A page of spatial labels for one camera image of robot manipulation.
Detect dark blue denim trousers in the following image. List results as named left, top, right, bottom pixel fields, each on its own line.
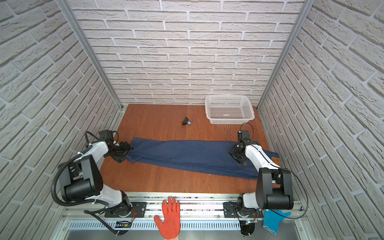
left=126, top=138, right=277, bottom=180

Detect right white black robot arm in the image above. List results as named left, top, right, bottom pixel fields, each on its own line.
left=229, top=130, right=294, bottom=218

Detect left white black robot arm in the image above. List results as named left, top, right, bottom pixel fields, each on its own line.
left=51, top=130, right=136, bottom=217

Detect white plastic laundry basket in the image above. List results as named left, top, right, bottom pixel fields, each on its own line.
left=205, top=95, right=255, bottom=125

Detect small black clip object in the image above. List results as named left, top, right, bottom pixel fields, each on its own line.
left=181, top=117, right=192, bottom=126

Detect small black electronics box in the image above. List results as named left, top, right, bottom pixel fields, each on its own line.
left=115, top=221, right=132, bottom=229

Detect blue work glove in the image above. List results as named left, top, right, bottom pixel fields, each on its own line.
left=263, top=210, right=291, bottom=235

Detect black round floor puck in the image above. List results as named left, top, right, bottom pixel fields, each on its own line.
left=240, top=222, right=255, bottom=237

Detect red work glove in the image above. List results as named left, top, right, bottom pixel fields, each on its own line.
left=154, top=197, right=181, bottom=240

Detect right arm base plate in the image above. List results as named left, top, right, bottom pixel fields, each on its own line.
left=223, top=202, right=264, bottom=219

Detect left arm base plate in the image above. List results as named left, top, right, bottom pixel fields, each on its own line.
left=105, top=202, right=147, bottom=218

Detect aluminium mounting rail frame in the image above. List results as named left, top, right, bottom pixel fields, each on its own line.
left=49, top=192, right=315, bottom=240

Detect left black corrugated cable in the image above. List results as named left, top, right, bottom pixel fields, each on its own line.
left=50, top=130, right=127, bottom=236

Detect right thin black cable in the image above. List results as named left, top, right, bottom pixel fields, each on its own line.
left=238, top=122, right=309, bottom=220

